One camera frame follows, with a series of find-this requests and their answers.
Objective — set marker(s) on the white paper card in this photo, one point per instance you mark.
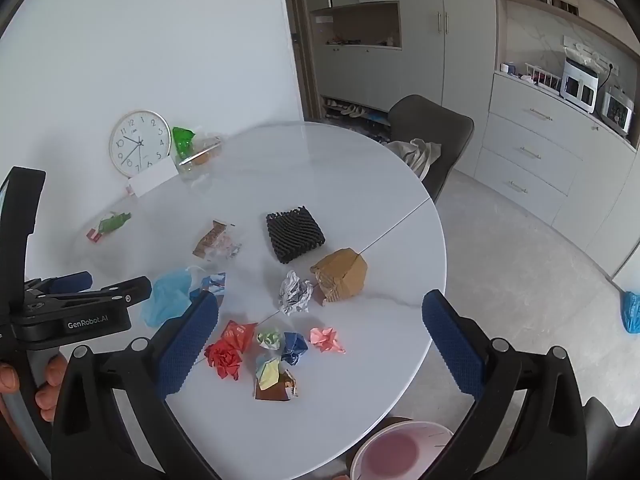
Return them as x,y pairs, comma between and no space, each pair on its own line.
152,178

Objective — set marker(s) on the pink crumpled paper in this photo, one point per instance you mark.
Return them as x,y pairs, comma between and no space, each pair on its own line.
327,340

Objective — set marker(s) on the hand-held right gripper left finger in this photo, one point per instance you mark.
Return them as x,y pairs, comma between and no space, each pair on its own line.
190,345

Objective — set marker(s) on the person's left hand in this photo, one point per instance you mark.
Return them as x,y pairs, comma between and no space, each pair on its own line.
50,385

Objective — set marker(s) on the white round wall clock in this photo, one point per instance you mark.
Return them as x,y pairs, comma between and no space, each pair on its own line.
140,142

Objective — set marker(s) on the beige cloth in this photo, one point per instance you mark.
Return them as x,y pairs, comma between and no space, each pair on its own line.
417,155

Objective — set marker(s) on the clear plastic food container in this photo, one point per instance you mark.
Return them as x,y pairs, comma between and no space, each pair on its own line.
202,159

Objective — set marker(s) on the white drawer cabinet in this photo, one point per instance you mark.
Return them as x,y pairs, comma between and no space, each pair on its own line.
525,150

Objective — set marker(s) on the small silver countertop appliance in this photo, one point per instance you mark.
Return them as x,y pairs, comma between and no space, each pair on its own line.
617,109

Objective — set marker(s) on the round plastic waste bin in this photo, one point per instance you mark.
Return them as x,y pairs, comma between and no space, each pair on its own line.
395,452

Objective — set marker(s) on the crumpled brown cardboard box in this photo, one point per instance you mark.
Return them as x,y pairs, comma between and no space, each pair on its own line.
342,277

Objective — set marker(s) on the white dish rack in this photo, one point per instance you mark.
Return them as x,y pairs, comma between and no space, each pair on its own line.
542,79

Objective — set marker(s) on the light blue plastic bag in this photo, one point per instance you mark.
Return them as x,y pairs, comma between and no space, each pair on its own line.
167,295

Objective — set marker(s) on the black foam net sleeve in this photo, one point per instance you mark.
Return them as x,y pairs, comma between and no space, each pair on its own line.
295,234

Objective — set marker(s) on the row of shoes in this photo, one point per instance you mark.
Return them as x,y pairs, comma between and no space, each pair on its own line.
350,109

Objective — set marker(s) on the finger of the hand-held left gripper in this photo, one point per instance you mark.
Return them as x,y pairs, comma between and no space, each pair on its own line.
75,280
125,293

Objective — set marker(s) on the silver foil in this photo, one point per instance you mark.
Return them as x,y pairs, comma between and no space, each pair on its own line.
295,292

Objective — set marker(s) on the dark grey chair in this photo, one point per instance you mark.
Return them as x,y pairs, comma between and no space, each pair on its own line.
435,122

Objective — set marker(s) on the green and red wrapper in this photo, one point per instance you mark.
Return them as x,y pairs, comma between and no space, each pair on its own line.
112,222

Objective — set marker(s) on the white countertop appliance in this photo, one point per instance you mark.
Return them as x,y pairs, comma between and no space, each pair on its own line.
579,85

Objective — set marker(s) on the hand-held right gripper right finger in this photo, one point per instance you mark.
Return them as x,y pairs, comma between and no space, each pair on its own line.
452,340

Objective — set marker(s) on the green plastic bag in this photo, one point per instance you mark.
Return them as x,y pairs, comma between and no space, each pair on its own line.
182,140

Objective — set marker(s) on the green and white crumpled paper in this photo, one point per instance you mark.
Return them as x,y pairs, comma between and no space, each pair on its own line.
269,338

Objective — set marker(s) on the red crumpled paper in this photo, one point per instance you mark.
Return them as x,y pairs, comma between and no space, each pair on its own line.
222,360

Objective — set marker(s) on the blue and white wrapper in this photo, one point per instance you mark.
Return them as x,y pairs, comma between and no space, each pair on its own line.
214,284

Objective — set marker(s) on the yellow crumpled paper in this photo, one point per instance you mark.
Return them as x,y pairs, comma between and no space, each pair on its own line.
267,374

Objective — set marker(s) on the tall white wardrobe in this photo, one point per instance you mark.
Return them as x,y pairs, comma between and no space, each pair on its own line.
425,35

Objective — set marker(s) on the brown clear snack wrapper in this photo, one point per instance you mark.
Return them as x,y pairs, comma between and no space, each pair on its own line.
210,240

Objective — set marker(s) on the dark blue crumpled paper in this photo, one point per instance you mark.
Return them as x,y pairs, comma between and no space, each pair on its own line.
294,347

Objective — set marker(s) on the red snack packet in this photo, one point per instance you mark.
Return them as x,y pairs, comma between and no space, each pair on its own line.
240,335

